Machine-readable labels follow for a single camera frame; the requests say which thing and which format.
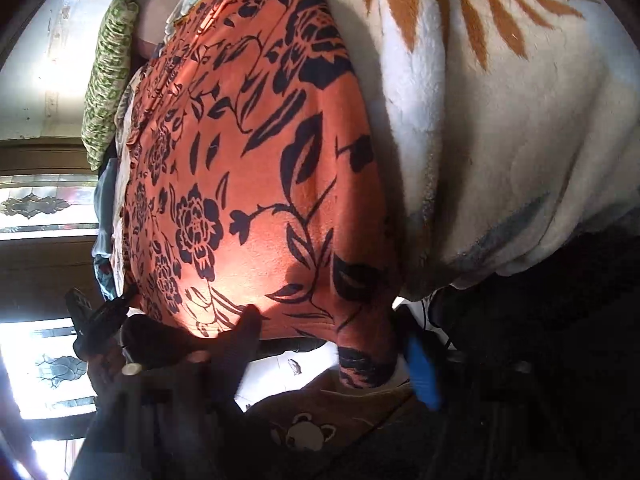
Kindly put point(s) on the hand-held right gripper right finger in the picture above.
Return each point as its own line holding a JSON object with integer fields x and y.
{"x": 422, "y": 375}

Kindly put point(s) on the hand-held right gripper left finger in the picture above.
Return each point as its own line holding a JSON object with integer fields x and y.
{"x": 239, "y": 340}

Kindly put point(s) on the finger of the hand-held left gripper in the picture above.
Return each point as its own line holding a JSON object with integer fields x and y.
{"x": 92, "y": 317}

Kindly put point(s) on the orange floral garment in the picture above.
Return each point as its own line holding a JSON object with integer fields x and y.
{"x": 250, "y": 160}

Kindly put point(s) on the patterned glass window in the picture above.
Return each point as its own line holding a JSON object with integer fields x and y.
{"x": 50, "y": 375}
{"x": 30, "y": 205}

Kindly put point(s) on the blue denim garment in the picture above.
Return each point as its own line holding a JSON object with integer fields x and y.
{"x": 102, "y": 210}

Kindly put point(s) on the brown bear-print cloth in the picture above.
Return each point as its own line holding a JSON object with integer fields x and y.
{"x": 310, "y": 430}

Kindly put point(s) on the green patterned pillow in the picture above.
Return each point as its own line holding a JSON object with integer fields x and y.
{"x": 110, "y": 70}

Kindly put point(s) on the cream leaf-print fleece blanket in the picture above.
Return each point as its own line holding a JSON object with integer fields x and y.
{"x": 500, "y": 135}

